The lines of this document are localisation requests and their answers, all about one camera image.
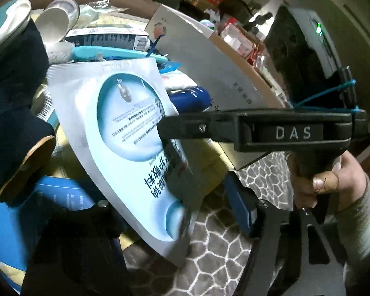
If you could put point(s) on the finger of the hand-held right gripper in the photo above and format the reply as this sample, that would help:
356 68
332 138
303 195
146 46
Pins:
197 126

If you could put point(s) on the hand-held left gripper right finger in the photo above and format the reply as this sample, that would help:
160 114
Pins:
237 203

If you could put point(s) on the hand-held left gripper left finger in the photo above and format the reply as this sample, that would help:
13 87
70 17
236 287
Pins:
89 231

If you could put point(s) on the cardboard box with white lid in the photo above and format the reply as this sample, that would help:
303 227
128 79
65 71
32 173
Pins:
209 67

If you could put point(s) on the face mask packet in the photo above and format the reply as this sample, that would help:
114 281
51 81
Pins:
120 160

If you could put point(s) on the person's right hand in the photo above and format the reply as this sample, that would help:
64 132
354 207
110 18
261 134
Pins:
348 185

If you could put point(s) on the blue tube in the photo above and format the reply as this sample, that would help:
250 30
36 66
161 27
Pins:
188 98

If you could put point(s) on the grey patterned blanket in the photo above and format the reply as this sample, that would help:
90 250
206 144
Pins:
209 252

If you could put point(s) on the flat blue box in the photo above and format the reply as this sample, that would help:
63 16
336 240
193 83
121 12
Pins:
24 222

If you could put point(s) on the black device with green light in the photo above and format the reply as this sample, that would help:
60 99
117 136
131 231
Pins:
299 43

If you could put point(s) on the purple round container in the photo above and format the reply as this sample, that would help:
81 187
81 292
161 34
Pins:
207 24

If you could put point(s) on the teal toothbrush packet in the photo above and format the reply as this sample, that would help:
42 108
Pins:
111 52

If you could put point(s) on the white packet with barcode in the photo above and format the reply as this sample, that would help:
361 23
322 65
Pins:
104 38

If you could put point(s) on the navy slipper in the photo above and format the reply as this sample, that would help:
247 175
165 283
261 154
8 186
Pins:
9 98

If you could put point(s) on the round teal white device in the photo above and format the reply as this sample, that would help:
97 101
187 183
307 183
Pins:
0 21

